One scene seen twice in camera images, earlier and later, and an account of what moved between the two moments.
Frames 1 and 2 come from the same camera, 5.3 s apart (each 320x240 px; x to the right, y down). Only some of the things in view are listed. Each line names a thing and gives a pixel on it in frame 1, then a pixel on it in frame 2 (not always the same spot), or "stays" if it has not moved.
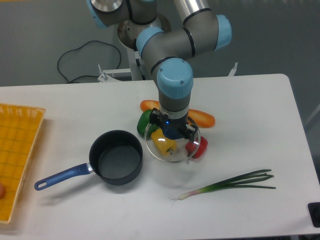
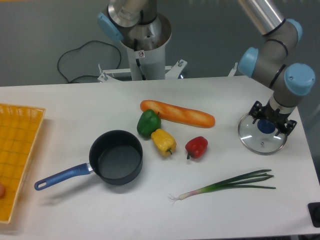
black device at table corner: (314, 208) stays
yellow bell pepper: (165, 145) stays
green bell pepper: (144, 127) stays
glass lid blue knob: (167, 150) → (260, 138)
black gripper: (173, 127) → (257, 111)
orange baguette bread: (195, 117) stays
